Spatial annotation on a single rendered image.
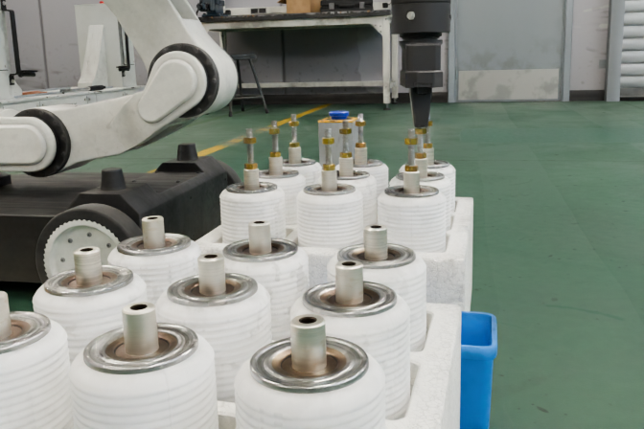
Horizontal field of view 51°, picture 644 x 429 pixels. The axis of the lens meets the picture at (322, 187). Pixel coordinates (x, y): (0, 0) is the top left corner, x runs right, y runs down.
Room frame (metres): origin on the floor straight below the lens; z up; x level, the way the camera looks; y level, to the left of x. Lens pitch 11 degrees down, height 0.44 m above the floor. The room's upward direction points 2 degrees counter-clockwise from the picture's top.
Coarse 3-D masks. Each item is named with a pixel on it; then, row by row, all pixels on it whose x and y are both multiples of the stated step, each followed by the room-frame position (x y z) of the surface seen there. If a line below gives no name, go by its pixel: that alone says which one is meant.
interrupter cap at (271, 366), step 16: (256, 352) 0.41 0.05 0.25; (272, 352) 0.41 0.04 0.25; (288, 352) 0.42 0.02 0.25; (336, 352) 0.41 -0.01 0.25; (352, 352) 0.41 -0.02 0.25; (256, 368) 0.39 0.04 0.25; (272, 368) 0.39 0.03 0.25; (288, 368) 0.40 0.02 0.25; (336, 368) 0.39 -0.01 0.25; (352, 368) 0.39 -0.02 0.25; (368, 368) 0.40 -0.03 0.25; (272, 384) 0.37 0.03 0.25; (288, 384) 0.37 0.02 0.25; (304, 384) 0.37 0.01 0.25; (320, 384) 0.37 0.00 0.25; (336, 384) 0.37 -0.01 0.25
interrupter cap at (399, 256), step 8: (344, 248) 0.65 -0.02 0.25; (352, 248) 0.65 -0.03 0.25; (360, 248) 0.65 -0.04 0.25; (392, 248) 0.65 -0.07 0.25; (400, 248) 0.65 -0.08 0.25; (408, 248) 0.64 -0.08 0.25; (344, 256) 0.63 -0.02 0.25; (352, 256) 0.63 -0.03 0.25; (360, 256) 0.64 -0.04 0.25; (392, 256) 0.63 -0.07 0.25; (400, 256) 0.62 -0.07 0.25; (408, 256) 0.62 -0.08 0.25; (368, 264) 0.60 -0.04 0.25; (376, 264) 0.59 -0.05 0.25; (384, 264) 0.59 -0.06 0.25; (392, 264) 0.60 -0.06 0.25; (400, 264) 0.60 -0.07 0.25
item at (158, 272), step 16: (192, 240) 0.71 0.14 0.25; (112, 256) 0.67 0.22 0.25; (128, 256) 0.66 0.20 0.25; (160, 256) 0.66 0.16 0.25; (176, 256) 0.66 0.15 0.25; (192, 256) 0.67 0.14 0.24; (144, 272) 0.65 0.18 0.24; (160, 272) 0.65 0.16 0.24; (176, 272) 0.66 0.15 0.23; (192, 272) 0.67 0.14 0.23; (160, 288) 0.65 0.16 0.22
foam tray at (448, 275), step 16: (464, 208) 1.13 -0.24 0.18; (464, 224) 1.02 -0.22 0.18; (208, 240) 0.97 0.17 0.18; (448, 240) 0.93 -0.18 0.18; (464, 240) 0.93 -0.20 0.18; (320, 256) 0.89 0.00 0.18; (432, 256) 0.86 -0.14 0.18; (448, 256) 0.86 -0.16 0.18; (464, 256) 0.86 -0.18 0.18; (320, 272) 0.89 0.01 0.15; (432, 272) 0.85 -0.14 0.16; (448, 272) 0.85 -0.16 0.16; (464, 272) 0.84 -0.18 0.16; (432, 288) 0.85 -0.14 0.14; (448, 288) 0.85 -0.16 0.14; (464, 288) 0.84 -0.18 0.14; (448, 304) 0.85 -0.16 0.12; (464, 304) 0.84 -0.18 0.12
